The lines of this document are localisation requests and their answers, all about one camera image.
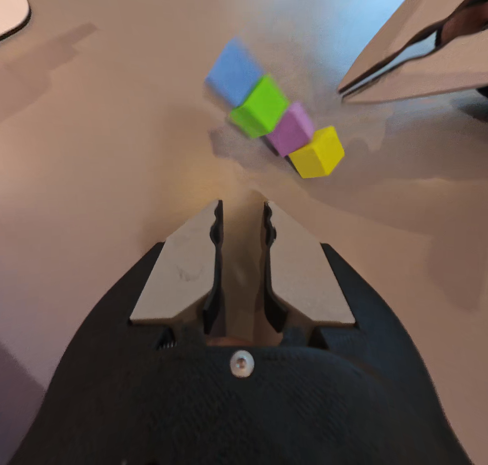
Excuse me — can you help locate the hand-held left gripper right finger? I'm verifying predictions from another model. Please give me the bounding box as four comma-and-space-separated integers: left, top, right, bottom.
263, 201, 357, 333

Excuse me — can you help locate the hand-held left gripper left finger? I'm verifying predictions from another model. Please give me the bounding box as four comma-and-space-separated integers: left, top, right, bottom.
130, 200, 225, 335

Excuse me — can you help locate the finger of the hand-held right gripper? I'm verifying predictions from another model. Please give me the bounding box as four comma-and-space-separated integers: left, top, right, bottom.
337, 0, 488, 92
340, 27, 488, 105

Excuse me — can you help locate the yellow foam cube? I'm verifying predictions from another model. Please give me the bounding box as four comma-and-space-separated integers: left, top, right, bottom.
288, 126, 345, 179

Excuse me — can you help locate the purple foam cube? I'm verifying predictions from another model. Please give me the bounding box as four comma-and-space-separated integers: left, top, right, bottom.
265, 101, 315, 158

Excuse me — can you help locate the green foam cube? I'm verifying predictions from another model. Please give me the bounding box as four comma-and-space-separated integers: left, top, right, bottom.
229, 74, 290, 139

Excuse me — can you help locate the blue foam cube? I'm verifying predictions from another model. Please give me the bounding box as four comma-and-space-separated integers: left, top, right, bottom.
205, 37, 265, 108

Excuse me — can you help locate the white rounded mat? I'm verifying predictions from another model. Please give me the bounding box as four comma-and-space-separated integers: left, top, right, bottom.
0, 0, 32, 42

